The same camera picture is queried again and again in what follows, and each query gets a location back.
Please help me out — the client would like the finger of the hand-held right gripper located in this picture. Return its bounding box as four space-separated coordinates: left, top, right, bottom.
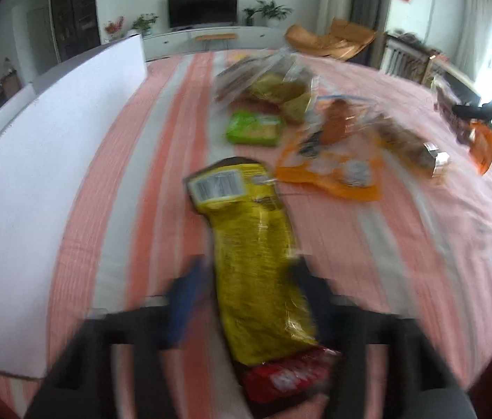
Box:
452 104 492 124

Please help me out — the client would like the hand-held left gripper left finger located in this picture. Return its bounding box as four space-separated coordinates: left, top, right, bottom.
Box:
25 255 207 419

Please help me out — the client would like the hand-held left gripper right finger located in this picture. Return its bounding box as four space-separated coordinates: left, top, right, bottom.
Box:
289 257 467 419

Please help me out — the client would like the small orange snack packet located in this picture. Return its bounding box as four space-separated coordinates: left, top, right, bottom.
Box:
468 120 492 176

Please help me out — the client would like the yellow snack bag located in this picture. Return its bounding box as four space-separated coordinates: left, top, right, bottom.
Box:
184 157 343 406

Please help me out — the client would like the green snack packet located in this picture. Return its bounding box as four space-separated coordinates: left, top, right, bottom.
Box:
225 110 284 147

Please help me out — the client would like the dark brown snack packet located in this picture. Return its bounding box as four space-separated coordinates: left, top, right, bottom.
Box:
431 76 470 144

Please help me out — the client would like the cluttered side table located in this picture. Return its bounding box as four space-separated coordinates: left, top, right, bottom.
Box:
429 52 480 97

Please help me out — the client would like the wooden slatted chair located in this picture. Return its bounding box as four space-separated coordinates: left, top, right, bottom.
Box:
406 51 431 84

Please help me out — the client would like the clear packet of brown biscuits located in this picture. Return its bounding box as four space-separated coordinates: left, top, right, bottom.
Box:
372 116 451 179

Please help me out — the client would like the white radiator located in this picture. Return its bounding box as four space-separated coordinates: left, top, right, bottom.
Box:
380 46 408 77

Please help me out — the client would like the striped orange tablecloth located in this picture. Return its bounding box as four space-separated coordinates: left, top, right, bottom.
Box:
0 48 492 419

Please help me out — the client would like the clear zip bag brown snack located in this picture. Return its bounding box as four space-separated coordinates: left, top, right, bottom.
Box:
311 94 382 149

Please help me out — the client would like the grey curtain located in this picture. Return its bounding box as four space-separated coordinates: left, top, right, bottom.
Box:
351 0 392 68

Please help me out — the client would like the orange lounge chair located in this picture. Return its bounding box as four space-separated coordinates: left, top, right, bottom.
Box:
284 18 377 61

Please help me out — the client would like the white board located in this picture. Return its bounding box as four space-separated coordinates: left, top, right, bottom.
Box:
0 34 148 378

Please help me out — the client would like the clear bag of yellowish pastries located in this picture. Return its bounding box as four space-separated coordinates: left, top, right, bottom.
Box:
246 69 318 124

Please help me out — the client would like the white television cabinet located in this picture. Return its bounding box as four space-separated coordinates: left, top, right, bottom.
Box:
143 26 290 62

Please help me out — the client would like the large leafy potted plant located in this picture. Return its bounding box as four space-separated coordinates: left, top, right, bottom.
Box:
255 0 294 27

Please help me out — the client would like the brown wrapped snack packet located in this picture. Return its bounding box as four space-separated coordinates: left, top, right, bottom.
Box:
213 54 273 102

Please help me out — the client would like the small wooden bench table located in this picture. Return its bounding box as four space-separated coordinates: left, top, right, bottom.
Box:
196 32 238 51

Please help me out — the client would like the green plant in white vase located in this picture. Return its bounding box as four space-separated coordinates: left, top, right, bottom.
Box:
131 13 159 36

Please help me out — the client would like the red flower plant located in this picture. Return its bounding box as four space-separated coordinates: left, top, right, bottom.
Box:
105 16 125 39

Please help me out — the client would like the black television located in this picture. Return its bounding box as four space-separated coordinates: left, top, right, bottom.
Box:
167 0 238 29

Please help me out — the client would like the dark display cabinet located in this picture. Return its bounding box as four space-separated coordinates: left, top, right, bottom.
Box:
49 0 100 63

